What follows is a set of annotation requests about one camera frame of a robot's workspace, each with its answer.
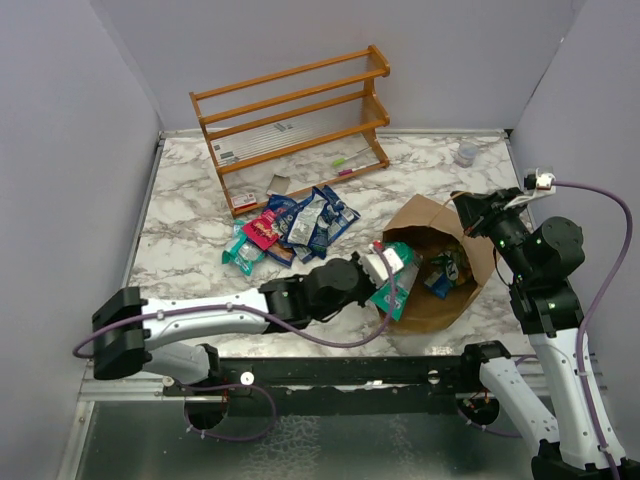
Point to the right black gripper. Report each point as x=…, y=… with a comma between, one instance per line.
x=476, y=208

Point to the wooden three-tier rack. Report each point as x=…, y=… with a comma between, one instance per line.
x=324, y=101

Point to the red white staple box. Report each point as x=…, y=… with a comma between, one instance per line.
x=243, y=200

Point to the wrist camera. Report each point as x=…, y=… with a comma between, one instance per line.
x=537, y=184
x=381, y=263

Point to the blue Burts chips bag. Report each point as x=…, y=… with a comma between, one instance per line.
x=277, y=205

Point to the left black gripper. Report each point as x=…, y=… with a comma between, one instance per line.
x=370, y=285

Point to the purple capped marker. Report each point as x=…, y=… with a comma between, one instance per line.
x=353, y=170

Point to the green capped marker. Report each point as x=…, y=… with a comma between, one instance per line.
x=338, y=162

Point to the blue white snack bag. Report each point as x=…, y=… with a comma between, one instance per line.
x=316, y=222

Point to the brown paper bag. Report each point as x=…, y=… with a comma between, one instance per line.
x=431, y=229

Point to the blue snack packet in bag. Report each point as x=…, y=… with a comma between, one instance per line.
x=443, y=274

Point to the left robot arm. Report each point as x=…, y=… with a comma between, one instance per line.
x=131, y=334

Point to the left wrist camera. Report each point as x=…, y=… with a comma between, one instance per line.
x=381, y=263

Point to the small clear plastic jar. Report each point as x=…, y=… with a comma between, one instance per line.
x=466, y=154

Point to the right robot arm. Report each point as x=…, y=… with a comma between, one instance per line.
x=573, y=438

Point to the staple strip upper shelf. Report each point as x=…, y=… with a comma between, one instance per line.
x=283, y=127

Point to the green snack packet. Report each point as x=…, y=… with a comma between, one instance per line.
x=404, y=280

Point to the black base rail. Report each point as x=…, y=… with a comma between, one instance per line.
x=339, y=386

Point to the red snack packet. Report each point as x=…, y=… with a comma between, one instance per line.
x=261, y=230

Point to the teal snack packet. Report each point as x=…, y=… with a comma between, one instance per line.
x=240, y=251

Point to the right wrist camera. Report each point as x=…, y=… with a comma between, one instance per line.
x=537, y=184

